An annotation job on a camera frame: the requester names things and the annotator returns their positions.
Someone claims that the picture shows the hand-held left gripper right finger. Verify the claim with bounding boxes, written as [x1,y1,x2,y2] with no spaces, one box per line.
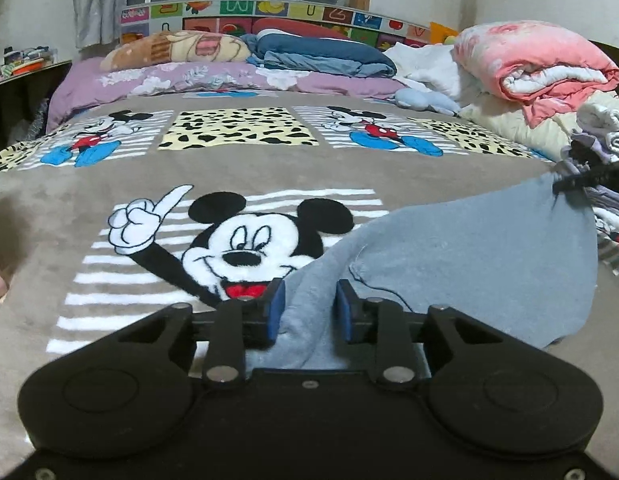
[337,279,535,392]

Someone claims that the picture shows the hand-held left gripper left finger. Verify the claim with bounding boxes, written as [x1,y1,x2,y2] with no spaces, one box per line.
[90,279,286,392]

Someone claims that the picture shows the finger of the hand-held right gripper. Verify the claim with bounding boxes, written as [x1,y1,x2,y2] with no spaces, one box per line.
[552,160,619,196]
[564,139,613,166]

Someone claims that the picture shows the grey sweatpants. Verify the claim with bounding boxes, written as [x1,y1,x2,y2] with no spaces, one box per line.
[247,172,599,371]

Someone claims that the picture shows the white lavender folded cover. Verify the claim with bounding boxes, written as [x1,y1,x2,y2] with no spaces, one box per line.
[577,102,619,160]

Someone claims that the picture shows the cream quilt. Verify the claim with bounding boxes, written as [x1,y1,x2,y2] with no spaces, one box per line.
[459,90,590,163]

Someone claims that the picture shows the dark brown wardrobe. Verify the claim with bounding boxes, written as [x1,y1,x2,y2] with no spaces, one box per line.
[587,40,619,106]

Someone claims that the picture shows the pink rolled quilt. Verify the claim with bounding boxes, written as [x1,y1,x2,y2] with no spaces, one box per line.
[452,21,619,128]

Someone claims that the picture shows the light blue plush toy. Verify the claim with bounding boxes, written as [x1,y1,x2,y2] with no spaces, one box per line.
[393,87,461,115]

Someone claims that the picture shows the white quilt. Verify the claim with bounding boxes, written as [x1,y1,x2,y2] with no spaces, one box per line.
[382,42,485,102]

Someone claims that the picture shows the cartoon mouse printed blanket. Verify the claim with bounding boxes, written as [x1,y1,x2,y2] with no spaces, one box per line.
[0,87,619,376]

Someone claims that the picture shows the blue folded duvet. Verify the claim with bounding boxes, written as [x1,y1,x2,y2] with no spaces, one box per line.
[244,32,397,80]

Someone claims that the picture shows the purple floral quilt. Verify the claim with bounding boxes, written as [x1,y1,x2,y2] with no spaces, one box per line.
[47,57,415,133]

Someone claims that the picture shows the orange cartoon printed pillow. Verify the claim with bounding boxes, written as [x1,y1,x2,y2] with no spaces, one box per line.
[100,30,253,72]

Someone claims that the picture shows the red pillow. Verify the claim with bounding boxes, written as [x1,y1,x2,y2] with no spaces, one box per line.
[252,17,355,42]

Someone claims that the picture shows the colourful printed headboard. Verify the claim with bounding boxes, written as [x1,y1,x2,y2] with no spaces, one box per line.
[120,0,457,51]

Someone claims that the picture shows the dark wooden desk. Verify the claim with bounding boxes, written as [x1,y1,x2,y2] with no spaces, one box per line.
[0,59,73,153]

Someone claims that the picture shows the clutter on desk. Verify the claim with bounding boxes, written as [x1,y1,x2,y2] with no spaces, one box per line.
[2,46,58,73]

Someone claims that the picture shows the grey curtain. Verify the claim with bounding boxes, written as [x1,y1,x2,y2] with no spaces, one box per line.
[72,0,135,51]

